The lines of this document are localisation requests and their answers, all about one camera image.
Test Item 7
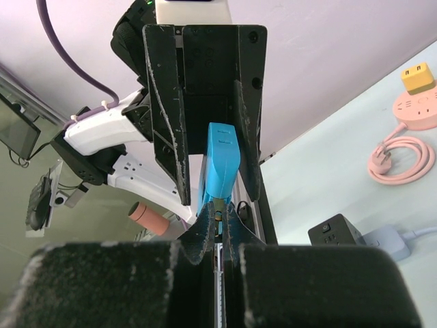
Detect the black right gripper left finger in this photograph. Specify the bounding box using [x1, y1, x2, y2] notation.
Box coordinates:
[1, 204, 214, 327]

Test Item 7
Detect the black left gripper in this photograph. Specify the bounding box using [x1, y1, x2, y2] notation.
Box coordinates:
[142, 25, 267, 206]

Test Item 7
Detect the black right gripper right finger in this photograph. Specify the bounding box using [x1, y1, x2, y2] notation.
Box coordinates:
[222, 204, 422, 327]

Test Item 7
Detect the blue plug adapter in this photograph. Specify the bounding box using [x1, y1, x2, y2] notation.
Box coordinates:
[197, 122, 240, 216]

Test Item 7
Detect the black cube socket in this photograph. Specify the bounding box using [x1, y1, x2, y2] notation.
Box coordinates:
[308, 213, 365, 246]

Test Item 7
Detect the light blue power strip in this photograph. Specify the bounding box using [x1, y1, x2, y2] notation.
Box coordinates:
[363, 225, 411, 262]

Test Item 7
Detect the yellow small plug adapter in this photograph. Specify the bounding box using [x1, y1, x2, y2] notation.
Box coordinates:
[401, 62, 436, 95]

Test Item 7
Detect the pink round power strip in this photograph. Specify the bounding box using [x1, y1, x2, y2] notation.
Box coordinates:
[393, 87, 437, 131]

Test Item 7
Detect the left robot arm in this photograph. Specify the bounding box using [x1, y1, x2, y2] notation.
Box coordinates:
[52, 1, 268, 223]

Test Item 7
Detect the pink cylindrical roll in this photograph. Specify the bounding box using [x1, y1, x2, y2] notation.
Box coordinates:
[128, 202, 170, 236]

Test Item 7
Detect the black monitor screen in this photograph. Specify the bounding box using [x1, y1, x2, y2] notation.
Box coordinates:
[1, 95, 41, 160]

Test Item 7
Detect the aluminium frame rail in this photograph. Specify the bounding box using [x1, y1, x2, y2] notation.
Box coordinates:
[232, 151, 278, 245]

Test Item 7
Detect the light blue coiled power cable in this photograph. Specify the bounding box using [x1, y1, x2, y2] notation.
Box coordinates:
[399, 225, 437, 238]

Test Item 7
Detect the pink coiled cable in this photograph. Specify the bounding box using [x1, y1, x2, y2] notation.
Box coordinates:
[367, 123, 432, 186]

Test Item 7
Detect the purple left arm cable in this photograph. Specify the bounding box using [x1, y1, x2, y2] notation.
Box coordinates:
[36, 0, 120, 119]

